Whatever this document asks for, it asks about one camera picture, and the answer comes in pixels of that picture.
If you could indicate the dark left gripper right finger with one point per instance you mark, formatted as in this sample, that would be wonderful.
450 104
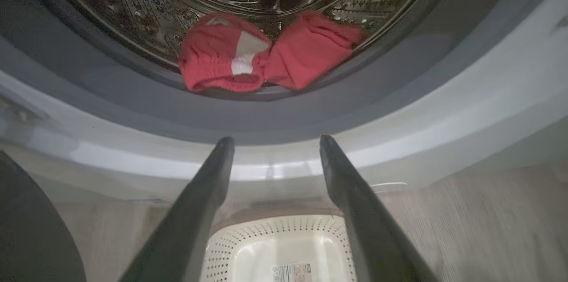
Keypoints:
368 220

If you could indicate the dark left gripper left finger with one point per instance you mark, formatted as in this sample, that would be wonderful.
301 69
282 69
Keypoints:
191 220

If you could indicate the round washing machine door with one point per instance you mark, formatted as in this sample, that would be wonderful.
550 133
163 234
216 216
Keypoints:
35 229

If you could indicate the red clothing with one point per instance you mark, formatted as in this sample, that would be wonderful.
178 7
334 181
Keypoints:
306 56

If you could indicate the cream perforated laundry basket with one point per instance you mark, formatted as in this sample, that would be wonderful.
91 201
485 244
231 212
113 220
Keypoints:
275 237

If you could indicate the white printed label sticker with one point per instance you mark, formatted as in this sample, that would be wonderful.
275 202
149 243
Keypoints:
292 273

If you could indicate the white washing machine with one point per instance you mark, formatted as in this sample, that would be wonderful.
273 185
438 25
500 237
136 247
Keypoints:
488 109

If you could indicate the washing machine drum opening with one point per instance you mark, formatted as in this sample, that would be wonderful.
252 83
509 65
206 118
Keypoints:
133 11

